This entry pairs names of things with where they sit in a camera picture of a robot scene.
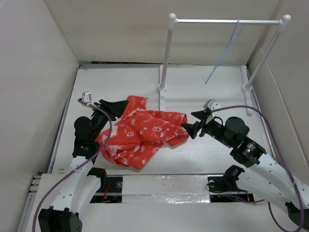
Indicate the red white patterned trousers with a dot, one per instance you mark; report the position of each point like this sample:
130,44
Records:
140,133

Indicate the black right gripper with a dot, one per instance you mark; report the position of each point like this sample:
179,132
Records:
192,128

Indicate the white clothes rack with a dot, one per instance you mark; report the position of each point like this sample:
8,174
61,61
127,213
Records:
247,81

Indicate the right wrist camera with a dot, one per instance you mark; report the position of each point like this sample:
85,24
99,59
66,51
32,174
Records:
211,104

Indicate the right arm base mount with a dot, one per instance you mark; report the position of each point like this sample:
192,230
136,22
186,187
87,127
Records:
224,189

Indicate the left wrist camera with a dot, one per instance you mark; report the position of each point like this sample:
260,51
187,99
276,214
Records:
87,97

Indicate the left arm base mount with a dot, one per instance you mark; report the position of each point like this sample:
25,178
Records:
110,190

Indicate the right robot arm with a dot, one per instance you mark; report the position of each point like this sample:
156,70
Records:
256,171

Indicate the blue wire hanger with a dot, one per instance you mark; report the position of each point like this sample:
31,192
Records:
232,40

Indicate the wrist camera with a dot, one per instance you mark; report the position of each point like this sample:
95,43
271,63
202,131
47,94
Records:
87,97
211,104

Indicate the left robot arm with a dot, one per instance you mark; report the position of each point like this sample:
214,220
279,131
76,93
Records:
61,208

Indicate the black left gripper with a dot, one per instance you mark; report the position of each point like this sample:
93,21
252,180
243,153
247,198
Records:
115,109

